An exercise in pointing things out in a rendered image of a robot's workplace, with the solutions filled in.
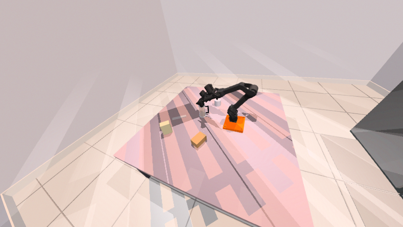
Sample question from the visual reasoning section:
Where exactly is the pale yellow rectangular block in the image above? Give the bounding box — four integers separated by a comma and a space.
159, 121, 173, 135

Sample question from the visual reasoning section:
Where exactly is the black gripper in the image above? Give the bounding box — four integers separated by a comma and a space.
196, 92, 211, 107

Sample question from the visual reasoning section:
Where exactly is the glass french press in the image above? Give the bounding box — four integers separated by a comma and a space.
198, 104, 209, 118

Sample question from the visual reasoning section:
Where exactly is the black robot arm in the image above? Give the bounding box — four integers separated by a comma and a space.
199, 82, 258, 123

